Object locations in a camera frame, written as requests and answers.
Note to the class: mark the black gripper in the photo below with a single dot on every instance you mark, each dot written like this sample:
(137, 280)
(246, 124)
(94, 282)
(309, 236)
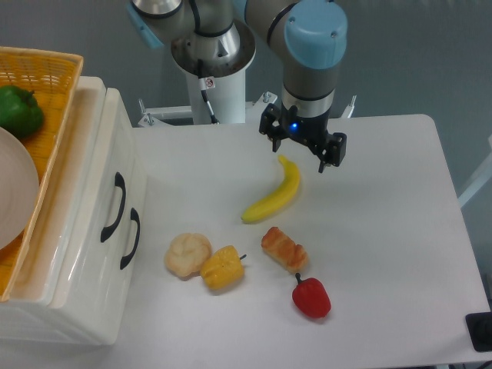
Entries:
(285, 123)

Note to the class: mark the black top drawer handle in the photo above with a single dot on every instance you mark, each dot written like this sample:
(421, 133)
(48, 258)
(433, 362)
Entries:
(116, 208)

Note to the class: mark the black drawer handle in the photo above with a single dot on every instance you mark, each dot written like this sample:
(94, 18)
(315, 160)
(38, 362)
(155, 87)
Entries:
(132, 241)
(116, 208)

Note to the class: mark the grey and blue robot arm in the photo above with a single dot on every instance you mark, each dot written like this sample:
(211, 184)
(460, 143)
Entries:
(309, 37)

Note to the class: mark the white drawer cabinet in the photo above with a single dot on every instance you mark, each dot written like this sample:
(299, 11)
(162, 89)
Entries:
(26, 315)

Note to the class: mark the yellow toy banana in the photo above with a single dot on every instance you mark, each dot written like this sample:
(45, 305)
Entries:
(278, 198)

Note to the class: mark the toy glazed pastry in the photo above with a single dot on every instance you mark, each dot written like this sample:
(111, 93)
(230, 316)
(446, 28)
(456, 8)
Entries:
(291, 256)

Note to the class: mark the yellow toy bell pepper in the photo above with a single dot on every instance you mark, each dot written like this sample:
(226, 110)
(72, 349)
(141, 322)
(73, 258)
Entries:
(222, 269)

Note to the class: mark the red toy bell pepper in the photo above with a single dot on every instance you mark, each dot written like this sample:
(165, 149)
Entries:
(311, 298)

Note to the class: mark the round toy bread roll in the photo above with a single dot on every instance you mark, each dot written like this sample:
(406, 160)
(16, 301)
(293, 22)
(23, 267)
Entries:
(187, 253)

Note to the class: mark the black device at table edge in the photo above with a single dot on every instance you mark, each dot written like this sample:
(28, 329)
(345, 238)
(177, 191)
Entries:
(479, 328)

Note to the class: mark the orange woven basket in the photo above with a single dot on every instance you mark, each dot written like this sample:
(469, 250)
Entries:
(53, 77)

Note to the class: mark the green toy bell pepper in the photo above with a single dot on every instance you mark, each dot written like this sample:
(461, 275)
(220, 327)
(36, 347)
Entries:
(20, 112)

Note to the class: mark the white plate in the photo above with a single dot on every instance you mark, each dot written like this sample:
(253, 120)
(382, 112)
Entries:
(19, 187)

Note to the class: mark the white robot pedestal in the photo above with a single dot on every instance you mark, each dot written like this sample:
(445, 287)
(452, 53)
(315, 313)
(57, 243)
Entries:
(215, 71)

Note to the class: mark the black lower drawer handle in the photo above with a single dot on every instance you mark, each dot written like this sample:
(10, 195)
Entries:
(132, 241)

